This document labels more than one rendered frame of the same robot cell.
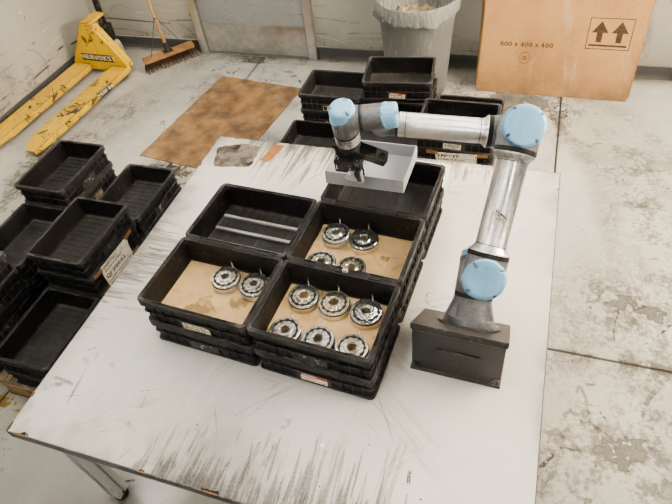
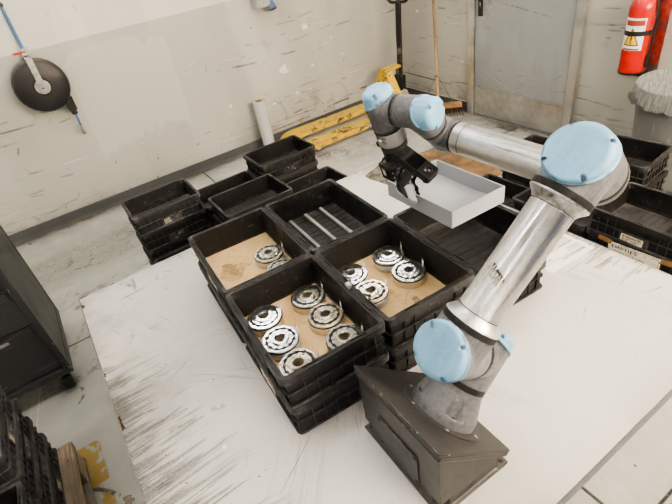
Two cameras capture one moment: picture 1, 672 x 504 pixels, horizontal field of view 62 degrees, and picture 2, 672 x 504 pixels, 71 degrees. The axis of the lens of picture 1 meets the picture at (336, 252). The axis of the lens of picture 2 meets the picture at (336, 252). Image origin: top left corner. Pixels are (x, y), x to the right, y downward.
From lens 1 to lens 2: 91 cm
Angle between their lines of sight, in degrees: 31
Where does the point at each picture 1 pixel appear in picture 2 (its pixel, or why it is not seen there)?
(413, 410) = (328, 473)
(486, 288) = (434, 361)
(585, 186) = not seen: outside the picture
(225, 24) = (493, 91)
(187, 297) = (234, 257)
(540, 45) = not seen: outside the picture
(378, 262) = (406, 300)
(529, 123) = (583, 149)
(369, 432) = (270, 465)
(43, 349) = not seen: hidden behind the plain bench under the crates
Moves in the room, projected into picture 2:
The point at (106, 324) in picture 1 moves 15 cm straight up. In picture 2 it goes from (190, 259) to (178, 229)
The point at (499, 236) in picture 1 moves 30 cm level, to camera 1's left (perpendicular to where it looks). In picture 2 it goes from (484, 300) to (345, 264)
